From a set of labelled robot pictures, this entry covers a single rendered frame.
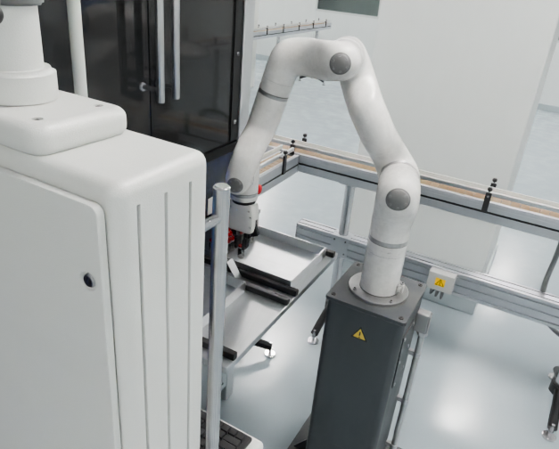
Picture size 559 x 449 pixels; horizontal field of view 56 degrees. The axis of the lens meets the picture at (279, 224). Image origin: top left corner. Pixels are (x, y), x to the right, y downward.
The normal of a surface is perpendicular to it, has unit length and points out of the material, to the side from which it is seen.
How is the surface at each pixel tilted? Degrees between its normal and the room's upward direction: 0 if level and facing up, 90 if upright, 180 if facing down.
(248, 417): 0
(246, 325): 0
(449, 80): 90
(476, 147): 90
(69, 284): 90
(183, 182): 90
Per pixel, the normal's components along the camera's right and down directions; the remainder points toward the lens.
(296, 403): 0.08, -0.89
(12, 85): 0.33, 0.44
